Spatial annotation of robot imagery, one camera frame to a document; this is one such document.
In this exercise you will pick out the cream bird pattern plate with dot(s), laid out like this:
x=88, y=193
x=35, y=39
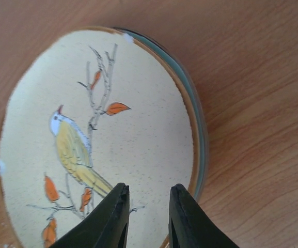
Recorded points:
x=96, y=108

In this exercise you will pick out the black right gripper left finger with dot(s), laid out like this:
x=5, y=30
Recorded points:
x=106, y=226

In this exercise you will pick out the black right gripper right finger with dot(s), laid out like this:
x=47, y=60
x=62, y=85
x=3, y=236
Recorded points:
x=189, y=226

